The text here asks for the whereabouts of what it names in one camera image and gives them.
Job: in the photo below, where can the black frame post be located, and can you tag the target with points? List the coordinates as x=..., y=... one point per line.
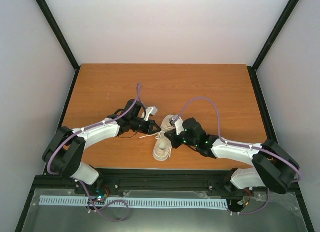
x=286, y=13
x=47, y=13

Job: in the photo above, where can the black right frame post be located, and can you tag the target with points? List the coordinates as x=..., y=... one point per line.
x=286, y=13

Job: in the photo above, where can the black front mounting rail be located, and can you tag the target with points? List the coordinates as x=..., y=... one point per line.
x=212, y=182

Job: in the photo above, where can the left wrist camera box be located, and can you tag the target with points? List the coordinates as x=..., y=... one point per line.
x=149, y=111

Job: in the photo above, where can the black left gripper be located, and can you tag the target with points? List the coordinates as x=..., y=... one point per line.
x=152, y=123

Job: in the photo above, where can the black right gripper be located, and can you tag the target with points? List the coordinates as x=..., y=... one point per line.
x=175, y=143

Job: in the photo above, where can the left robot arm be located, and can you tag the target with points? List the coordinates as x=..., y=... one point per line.
x=65, y=151

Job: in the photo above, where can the white lace sneaker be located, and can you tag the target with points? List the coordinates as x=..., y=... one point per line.
x=166, y=125

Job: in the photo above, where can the light blue cable duct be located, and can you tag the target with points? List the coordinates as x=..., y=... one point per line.
x=137, y=203

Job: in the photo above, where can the black right table rail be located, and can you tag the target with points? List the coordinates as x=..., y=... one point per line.
x=270, y=133

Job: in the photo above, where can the black left frame post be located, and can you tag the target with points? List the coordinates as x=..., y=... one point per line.
x=47, y=13

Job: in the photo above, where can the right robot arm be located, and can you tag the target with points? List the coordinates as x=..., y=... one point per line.
x=270, y=165

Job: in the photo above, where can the small green-lit circuit board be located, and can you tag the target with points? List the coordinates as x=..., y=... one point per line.
x=101, y=197

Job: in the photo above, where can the white shoelace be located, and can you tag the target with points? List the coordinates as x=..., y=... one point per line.
x=163, y=147

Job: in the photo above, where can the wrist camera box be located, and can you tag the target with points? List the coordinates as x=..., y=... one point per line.
x=149, y=111
x=177, y=121

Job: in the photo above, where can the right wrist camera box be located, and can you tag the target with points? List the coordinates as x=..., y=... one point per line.
x=177, y=121

